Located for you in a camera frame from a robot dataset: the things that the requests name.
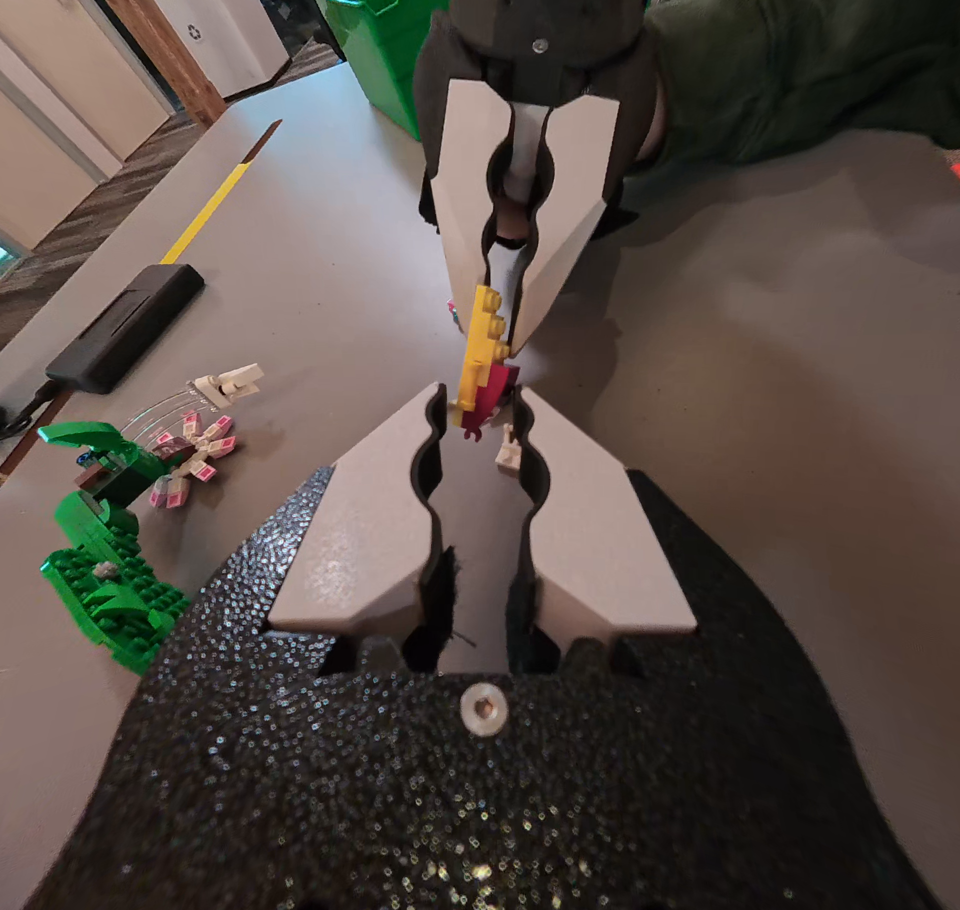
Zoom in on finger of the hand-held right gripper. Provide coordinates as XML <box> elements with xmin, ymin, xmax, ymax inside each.
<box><xmin>438</xmin><ymin>79</ymin><xmax>519</xmax><ymax>329</ymax></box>
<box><xmin>510</xmin><ymin>94</ymin><xmax>621</xmax><ymax>352</ymax></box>

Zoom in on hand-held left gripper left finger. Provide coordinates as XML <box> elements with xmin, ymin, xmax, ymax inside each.
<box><xmin>267</xmin><ymin>381</ymin><xmax>451</xmax><ymax>635</ymax></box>

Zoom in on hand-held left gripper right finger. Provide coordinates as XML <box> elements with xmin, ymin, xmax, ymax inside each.
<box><xmin>513</xmin><ymin>385</ymin><xmax>699</xmax><ymax>644</ymax></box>

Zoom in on yellow and magenta lego piece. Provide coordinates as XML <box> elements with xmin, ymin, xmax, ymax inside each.
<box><xmin>450</xmin><ymin>285</ymin><xmax>522</xmax><ymax>442</ymax></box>

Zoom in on person's right forearm green sleeve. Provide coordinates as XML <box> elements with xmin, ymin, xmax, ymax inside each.
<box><xmin>641</xmin><ymin>0</ymin><xmax>960</xmax><ymax>170</ymax></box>

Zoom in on pink and white lego flower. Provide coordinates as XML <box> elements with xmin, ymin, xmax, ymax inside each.
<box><xmin>147</xmin><ymin>411</ymin><xmax>237</xmax><ymax>512</ymax></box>

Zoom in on white lego hinge piece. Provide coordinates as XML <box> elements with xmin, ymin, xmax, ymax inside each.
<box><xmin>193</xmin><ymin>364</ymin><xmax>265</xmax><ymax>410</ymax></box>

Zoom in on clear curved lego piece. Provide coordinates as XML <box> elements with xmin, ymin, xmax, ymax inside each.
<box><xmin>120</xmin><ymin>388</ymin><xmax>205</xmax><ymax>447</ymax></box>

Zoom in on green lego plant build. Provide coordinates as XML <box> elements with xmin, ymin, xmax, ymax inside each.
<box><xmin>37</xmin><ymin>422</ymin><xmax>192</xmax><ymax>674</ymax></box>

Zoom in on person's right hand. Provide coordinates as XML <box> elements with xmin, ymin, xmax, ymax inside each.
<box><xmin>633</xmin><ymin>81</ymin><xmax>670</xmax><ymax>172</ymax></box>

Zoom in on green plastic bin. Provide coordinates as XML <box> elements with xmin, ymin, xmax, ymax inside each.
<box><xmin>307</xmin><ymin>0</ymin><xmax>676</xmax><ymax>142</ymax></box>

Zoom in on yellow tape strip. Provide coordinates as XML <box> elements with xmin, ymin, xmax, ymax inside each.
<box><xmin>159</xmin><ymin>120</ymin><xmax>284</xmax><ymax>266</ymax></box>

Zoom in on white recycling bins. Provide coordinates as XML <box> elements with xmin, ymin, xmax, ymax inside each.
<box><xmin>150</xmin><ymin>0</ymin><xmax>291</xmax><ymax>101</ymax></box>

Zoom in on black power adapter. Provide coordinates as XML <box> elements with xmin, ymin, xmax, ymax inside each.
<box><xmin>45</xmin><ymin>265</ymin><xmax>205</xmax><ymax>395</ymax></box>

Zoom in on white cabinet doors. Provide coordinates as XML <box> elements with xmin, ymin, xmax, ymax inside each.
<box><xmin>0</xmin><ymin>0</ymin><xmax>175</xmax><ymax>251</ymax></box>

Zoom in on wooden post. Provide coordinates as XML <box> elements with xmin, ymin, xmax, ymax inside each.
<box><xmin>71</xmin><ymin>0</ymin><xmax>226</xmax><ymax>127</ymax></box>

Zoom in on black adapter cable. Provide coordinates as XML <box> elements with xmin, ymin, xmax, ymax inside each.
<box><xmin>0</xmin><ymin>381</ymin><xmax>60</xmax><ymax>440</ymax></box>

